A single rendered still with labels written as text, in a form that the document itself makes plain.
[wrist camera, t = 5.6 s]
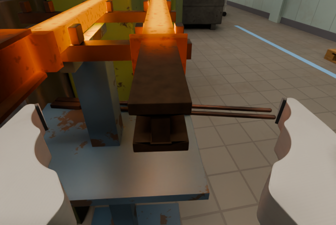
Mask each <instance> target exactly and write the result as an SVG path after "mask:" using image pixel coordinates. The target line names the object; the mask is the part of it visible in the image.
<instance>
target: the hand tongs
mask: <svg viewBox="0 0 336 225"><path fill-rule="evenodd" d="M119 104H120V105H128V101H119ZM50 107H51V108H54V109H72V110H80V109H81V104H80V101H79V98H77V97H57V98H56V99H55V101H53V102H52V103H51V104H50ZM192 109H208V110H227V111H246V112H266V113H270V112H272V109H271V108H262V107H242V106H222V105H202V104H192ZM120 111H125V112H128V107H122V106H120ZM184 115H196V116H215V117H233V118H251V119H270V120H274V119H276V116H275V115H270V114H251V113H232V112H214V111H195V110H192V111H191V113H190V114H184Z"/></svg>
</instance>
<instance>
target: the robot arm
mask: <svg viewBox="0 0 336 225"><path fill-rule="evenodd" d="M275 124H277V125H278V127H279V129H280V134H279V137H278V139H277V142H276V144H275V147H274V151H275V153H276V155H277V158H278V161H277V162H275V163H274V164H273V166H272V169H271V171H270V173H269V176H268V178H267V180H266V183H265V185H264V188H263V190H262V192H261V196H260V200H259V204H258V209H257V213H256V215H257V219H258V221H259V223H260V225H336V133H335V132H334V131H332V130H331V129H330V128H329V127H328V126H327V125H326V124H325V123H323V122H322V121H321V120H320V119H319V118H318V117H316V116H315V115H314V114H313V113H312V112H310V111H309V110H308V109H307V108H306V107H304V106H303V105H302V104H301V103H300V102H299V101H297V100H296V99H294V98H285V97H282V99H281V102H280V104H279V108H278V112H277V116H276V120H275ZM47 130H49V129H48V127H47V124H46V121H45V118H44V116H43V113H42V110H41V108H40V105H39V104H38V103H36V104H27V105H25V106H24V107H23V108H22V109H21V110H20V111H19V112H18V113H16V114H15V115H14V116H13V117H12V118H11V119H10V120H9V121H8V122H7V123H6V124H5V125H3V126H2V127H1V128H0V225H77V220H76V218H75V215H74V212H73V209H72V206H71V203H70V200H69V198H68V196H67V194H66V192H65V190H64V187H63V185H62V183H61V181H60V179H59V177H58V175H57V173H56V172H55V171H54V170H51V169H49V168H48V167H49V164H50V161H51V159H52V155H51V153H50V151H49V149H48V146H47V144H46V142H45V140H44V135H45V133H46V131H47Z"/></svg>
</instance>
